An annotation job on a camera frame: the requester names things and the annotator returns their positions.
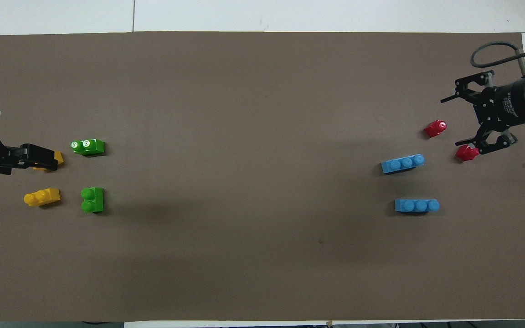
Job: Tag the yellow two-stud block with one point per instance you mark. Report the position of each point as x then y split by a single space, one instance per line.
59 158
43 197

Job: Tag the green block with white stickers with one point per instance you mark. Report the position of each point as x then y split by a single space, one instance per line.
90 146

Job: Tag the blue three-stud block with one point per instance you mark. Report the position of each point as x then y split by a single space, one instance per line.
401 164
415 206

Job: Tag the red single-stud block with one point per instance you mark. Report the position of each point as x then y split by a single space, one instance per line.
465 153
435 128

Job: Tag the brown table mat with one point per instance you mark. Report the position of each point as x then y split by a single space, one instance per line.
262 255

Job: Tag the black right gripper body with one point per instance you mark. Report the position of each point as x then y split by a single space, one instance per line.
508 102

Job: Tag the plain green two-stud block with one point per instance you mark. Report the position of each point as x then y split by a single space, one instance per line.
94 200

